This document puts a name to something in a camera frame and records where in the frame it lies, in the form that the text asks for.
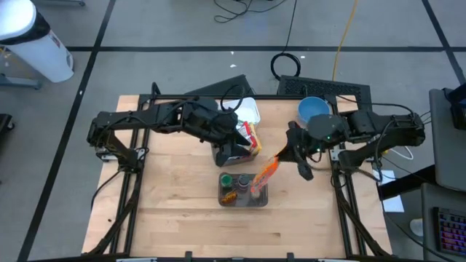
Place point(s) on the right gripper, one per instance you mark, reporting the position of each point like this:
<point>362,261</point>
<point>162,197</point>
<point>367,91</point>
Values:
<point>300,140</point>

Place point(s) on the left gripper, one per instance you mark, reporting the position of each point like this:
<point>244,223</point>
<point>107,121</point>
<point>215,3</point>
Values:
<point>215,123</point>

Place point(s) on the red white snack bag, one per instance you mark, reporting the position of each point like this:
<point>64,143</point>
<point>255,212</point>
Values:
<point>249,134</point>

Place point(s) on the orange ramen noodle packet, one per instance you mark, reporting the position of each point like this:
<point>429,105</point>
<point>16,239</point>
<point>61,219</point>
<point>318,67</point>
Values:
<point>265,172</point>

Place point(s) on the purple-label spice jar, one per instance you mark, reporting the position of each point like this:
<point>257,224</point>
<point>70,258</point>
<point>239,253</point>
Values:
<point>243,180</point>

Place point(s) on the orange snack bar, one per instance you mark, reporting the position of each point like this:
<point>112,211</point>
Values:
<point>229,197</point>

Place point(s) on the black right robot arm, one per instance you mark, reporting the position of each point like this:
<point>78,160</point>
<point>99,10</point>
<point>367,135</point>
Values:
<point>371,127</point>

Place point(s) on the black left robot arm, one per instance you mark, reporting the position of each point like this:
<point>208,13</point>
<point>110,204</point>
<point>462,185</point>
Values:
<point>145,118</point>

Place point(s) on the translucent grey plastic bin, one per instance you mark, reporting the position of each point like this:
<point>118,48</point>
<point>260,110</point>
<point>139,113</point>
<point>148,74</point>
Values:
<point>251,158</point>
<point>255,202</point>

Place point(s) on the white plastic bin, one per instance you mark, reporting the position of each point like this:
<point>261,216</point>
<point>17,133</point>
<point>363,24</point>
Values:
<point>249,109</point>

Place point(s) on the blue bowl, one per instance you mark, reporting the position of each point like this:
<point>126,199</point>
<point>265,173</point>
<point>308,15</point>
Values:
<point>313,105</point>

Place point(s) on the black perforated control box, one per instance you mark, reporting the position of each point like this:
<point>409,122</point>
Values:
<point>324,87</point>

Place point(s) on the yellow plug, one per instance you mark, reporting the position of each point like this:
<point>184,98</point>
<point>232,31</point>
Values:
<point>385,151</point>

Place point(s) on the black clamp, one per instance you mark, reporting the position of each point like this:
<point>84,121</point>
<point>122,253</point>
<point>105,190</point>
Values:
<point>188,255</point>
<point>290,256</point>

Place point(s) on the white paper sheet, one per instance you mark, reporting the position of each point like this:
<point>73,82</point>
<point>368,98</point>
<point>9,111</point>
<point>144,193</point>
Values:
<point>393,203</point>

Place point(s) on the white computer mouse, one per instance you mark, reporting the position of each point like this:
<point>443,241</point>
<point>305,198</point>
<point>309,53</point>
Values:
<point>416,227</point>

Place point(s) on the backlit keyboard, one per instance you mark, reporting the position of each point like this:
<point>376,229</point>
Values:
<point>451,233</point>

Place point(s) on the wooden desk grey legs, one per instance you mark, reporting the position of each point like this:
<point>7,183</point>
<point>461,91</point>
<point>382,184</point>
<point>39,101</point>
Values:
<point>18,83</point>

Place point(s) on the white trash can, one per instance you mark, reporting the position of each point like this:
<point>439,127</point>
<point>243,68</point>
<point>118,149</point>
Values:
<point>32,43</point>

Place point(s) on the black chair base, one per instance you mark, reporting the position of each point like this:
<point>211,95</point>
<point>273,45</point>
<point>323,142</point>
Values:
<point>5,122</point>

